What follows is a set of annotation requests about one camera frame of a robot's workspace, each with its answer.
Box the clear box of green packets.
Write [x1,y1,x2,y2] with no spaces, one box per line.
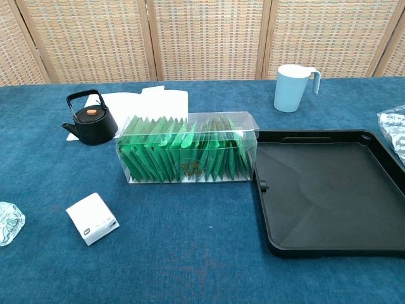
[116,110,259,184]

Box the black teapot with handle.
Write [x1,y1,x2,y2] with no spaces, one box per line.
[61,89,119,146]

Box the woven rattan folding screen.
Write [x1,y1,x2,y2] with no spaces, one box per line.
[0,0,405,86]

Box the small pink white carton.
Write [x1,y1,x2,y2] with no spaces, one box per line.
[65,192,120,246]

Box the light blue handled mug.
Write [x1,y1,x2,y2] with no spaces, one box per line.
[273,64,322,113]

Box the striped cloth in plastic bag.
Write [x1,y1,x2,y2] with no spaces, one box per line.
[377,104,405,168]

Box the black square plastic tray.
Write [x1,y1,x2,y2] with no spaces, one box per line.
[252,129,405,259]

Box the clear bottle with green label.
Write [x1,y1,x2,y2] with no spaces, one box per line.
[0,201,26,248]

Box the blue table cover cloth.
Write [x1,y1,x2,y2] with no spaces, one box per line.
[0,75,405,304]

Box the white printed paper sheet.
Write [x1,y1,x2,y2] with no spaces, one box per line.
[65,91,145,142]
[140,85,190,123]

